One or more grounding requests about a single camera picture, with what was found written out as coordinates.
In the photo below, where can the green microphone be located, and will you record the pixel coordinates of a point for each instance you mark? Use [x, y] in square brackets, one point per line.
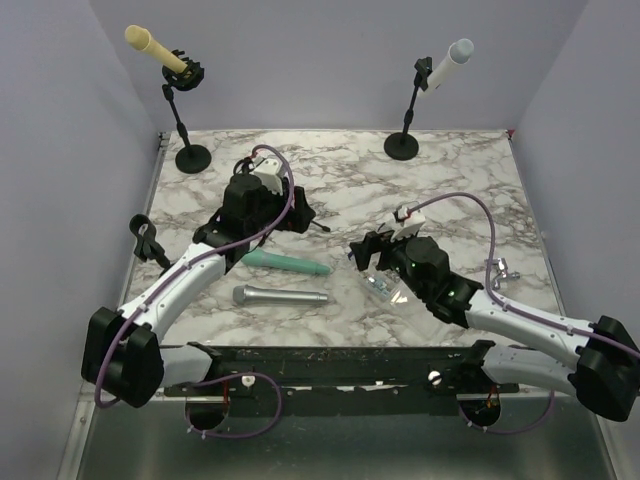
[263, 259]

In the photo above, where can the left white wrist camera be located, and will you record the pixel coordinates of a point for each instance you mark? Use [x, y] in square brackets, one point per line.
[271, 173]

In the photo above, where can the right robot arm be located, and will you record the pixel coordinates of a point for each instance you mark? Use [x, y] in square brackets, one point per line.
[596, 362]

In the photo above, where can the grey microphone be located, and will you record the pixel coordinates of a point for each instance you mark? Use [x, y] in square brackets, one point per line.
[246, 295]

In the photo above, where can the black tripod microphone stand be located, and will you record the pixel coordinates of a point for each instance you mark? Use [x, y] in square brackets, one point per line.
[320, 226]

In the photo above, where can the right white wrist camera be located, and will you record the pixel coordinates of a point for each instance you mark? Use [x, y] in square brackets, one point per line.
[406, 222]

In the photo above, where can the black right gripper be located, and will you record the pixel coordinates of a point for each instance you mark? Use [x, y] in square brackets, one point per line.
[373, 242]

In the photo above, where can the white microphone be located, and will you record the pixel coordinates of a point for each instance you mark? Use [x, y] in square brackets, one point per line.
[458, 54]

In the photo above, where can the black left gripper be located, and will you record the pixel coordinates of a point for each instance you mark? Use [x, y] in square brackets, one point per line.
[298, 217]

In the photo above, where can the clear screw organizer box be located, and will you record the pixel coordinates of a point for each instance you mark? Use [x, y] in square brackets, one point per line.
[384, 287]

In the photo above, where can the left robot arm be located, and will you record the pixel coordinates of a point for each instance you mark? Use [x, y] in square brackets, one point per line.
[122, 353]

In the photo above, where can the black clip microphone stand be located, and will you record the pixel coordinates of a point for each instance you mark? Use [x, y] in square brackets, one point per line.
[147, 248]

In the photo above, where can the beige microphone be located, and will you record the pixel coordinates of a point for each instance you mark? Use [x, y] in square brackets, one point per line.
[141, 40]

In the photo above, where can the silver metal faucet part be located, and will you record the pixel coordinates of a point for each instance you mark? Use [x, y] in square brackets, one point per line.
[502, 272]

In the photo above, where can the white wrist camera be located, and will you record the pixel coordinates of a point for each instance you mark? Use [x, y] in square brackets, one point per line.
[406, 222]
[271, 173]

